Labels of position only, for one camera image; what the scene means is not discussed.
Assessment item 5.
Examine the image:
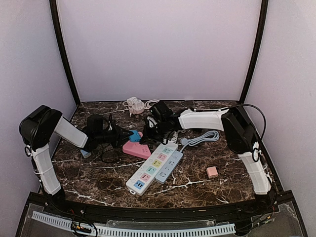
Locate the black front rail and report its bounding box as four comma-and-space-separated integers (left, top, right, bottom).
27, 191, 294, 223

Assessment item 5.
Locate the salmon pink charger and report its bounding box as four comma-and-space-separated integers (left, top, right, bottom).
206, 166, 218, 179

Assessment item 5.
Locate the blue power strip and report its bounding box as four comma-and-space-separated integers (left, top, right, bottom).
155, 151, 183, 184

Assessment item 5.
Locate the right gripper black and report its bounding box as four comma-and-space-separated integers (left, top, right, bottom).
140, 120, 169, 144

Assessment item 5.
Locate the blue strip power cord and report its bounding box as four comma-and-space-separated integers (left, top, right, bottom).
179, 130, 220, 152

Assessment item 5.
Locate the black frame post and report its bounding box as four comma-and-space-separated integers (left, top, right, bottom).
49, 0, 81, 107
238, 0, 269, 104

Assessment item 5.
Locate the white multicolour power strip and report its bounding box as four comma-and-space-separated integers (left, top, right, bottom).
126, 141, 178, 196

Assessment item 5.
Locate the black USB cable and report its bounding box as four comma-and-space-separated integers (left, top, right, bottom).
100, 144, 121, 164

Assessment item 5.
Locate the pink white round socket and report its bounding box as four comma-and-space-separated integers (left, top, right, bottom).
127, 97, 145, 116

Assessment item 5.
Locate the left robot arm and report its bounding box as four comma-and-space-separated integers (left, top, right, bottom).
19, 105, 133, 196

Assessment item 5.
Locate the pink triangular power hub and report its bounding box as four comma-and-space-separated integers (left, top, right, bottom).
122, 132, 151, 159

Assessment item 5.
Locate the white strip power cord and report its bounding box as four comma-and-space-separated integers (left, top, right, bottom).
162, 130, 181, 145

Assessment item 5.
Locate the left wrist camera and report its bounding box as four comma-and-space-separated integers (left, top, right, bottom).
85, 114, 110, 137

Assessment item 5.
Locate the grey-blue charger cube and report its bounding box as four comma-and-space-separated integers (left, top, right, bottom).
80, 150, 91, 159

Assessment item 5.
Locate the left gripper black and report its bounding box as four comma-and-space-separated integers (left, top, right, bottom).
95, 123, 134, 148

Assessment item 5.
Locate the white coiled cable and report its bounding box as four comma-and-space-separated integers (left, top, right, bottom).
144, 99, 160, 109

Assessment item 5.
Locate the right black frame post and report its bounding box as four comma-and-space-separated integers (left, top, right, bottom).
238, 0, 269, 104

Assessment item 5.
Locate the white slotted cable duct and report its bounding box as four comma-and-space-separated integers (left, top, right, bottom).
31, 211, 236, 237

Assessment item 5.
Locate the left black frame post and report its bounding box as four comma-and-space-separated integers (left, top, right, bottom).
49, 0, 81, 107

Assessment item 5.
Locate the blue plug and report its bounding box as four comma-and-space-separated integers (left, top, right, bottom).
129, 130, 142, 143

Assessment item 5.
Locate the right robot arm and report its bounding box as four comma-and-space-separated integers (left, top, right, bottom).
141, 101, 272, 214

